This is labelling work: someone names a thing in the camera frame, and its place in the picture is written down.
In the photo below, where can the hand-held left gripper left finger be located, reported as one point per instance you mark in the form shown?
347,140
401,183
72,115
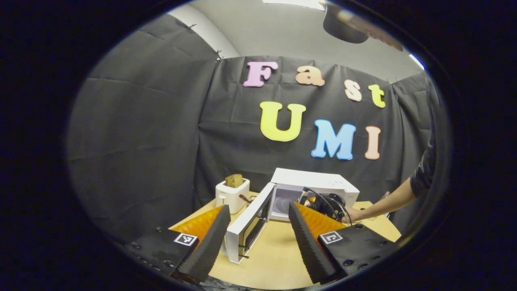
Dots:
210,246

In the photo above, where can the brown bread slice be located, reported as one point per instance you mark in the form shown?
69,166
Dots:
234,180

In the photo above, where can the dark rounded blurry object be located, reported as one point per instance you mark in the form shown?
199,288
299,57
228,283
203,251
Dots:
343,26

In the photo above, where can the black backdrop cloth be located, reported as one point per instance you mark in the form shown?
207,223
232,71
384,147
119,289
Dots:
161,141

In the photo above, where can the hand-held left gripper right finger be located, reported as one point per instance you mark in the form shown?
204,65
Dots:
307,246

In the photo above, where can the brown wooden spoon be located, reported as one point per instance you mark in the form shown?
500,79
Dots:
244,198

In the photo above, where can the white toaster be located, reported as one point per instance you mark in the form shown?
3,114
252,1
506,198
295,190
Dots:
230,198

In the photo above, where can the white microwave oven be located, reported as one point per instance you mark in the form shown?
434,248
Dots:
315,180

